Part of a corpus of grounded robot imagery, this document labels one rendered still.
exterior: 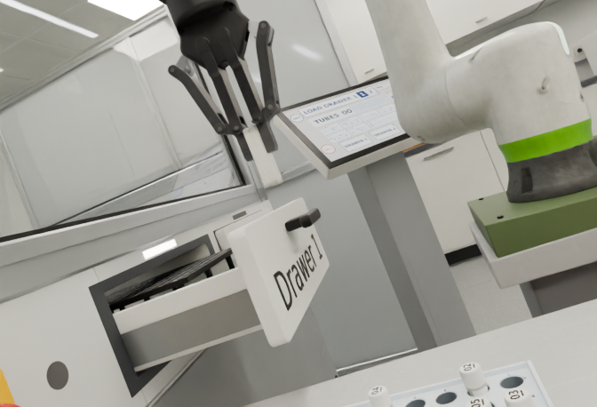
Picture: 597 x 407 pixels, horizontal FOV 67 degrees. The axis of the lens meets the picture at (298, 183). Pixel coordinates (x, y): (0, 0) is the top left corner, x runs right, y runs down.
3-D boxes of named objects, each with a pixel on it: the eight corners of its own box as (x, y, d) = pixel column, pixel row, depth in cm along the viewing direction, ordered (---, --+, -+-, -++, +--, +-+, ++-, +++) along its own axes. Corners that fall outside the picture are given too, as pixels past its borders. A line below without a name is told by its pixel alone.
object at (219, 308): (314, 262, 67) (298, 223, 67) (269, 327, 42) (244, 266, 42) (91, 342, 75) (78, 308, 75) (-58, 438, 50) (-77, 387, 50)
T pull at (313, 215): (322, 216, 57) (317, 206, 57) (312, 226, 50) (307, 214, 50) (296, 227, 58) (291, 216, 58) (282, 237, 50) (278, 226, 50)
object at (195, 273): (242, 247, 65) (240, 243, 65) (188, 282, 47) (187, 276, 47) (230, 251, 65) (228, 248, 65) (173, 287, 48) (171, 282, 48)
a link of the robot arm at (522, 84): (509, 156, 80) (476, 53, 80) (609, 131, 68) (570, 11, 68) (473, 172, 72) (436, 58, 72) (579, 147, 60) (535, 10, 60)
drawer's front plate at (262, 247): (330, 265, 68) (302, 196, 68) (289, 344, 40) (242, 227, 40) (319, 268, 69) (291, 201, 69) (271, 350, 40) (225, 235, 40)
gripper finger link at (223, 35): (225, 39, 53) (235, 34, 53) (262, 127, 53) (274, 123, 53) (212, 30, 49) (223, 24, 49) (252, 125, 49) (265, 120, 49)
